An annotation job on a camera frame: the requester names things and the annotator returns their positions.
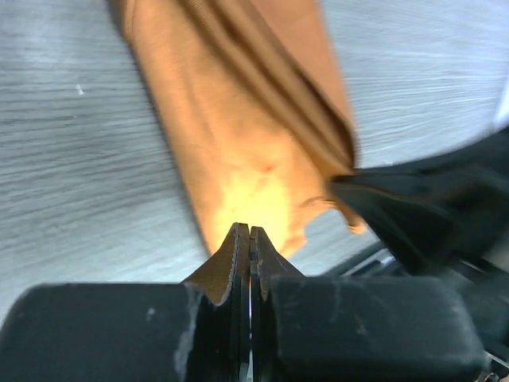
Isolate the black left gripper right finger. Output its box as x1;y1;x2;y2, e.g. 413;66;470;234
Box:
250;227;304;382

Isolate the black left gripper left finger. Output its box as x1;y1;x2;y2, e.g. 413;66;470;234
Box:
184;223;250;381

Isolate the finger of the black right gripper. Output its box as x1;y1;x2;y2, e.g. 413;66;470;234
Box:
330;162;508;275

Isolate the orange cloth napkin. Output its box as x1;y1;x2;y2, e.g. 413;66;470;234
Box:
111;1;367;257

